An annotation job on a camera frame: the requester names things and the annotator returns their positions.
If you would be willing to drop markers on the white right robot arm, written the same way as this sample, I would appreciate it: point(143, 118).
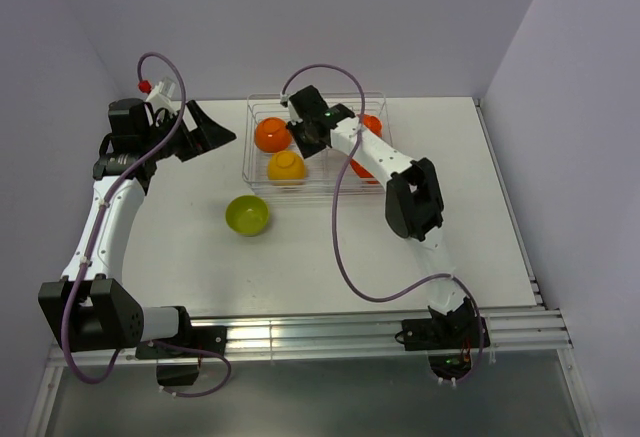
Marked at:
point(413, 206)

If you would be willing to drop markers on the orange bowl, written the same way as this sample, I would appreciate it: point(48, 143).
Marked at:
point(372, 123)

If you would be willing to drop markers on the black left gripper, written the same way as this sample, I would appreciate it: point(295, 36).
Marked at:
point(206, 136)

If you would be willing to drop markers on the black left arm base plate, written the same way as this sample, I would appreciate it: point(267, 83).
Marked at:
point(209, 338)

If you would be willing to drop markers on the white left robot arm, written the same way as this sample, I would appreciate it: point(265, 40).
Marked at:
point(87, 308)

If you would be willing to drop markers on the green bowl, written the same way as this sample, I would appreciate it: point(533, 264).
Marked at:
point(247, 215)

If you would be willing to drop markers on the white bowl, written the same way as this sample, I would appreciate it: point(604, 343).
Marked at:
point(272, 136)

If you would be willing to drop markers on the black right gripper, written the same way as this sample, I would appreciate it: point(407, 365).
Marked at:
point(306, 151)

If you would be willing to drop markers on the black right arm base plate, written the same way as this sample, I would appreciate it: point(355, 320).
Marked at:
point(434, 335)

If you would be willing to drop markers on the aluminium table edge rail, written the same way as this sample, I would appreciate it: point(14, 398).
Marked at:
point(364, 335)

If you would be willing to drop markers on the orange bowl carried to rack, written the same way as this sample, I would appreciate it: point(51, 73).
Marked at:
point(362, 169)

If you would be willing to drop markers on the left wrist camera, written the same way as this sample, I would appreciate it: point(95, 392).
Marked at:
point(159, 95)

